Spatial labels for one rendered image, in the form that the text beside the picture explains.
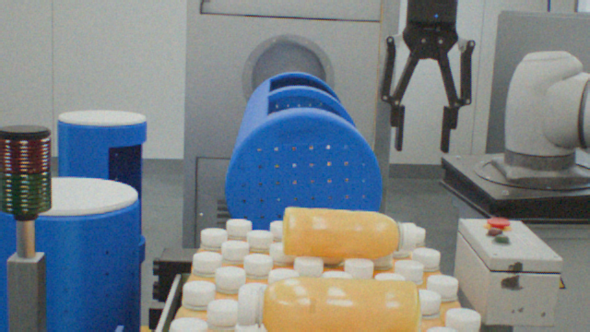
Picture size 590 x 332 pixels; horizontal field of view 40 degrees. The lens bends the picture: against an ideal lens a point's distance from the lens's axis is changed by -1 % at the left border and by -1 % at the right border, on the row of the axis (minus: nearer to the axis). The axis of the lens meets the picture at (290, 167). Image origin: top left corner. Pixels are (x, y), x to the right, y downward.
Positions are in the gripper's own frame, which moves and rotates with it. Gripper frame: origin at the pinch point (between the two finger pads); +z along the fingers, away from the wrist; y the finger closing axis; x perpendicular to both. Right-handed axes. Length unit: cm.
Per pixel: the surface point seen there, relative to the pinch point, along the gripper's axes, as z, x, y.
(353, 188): 13.8, -19.4, 8.0
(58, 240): 25, -19, 61
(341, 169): 10.3, -19.4, 10.3
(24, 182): 3, 29, 52
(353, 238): 12.1, 17.8, 11.7
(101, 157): 31, -124, 75
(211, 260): 15.5, 19.3, 30.5
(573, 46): -6, -229, -108
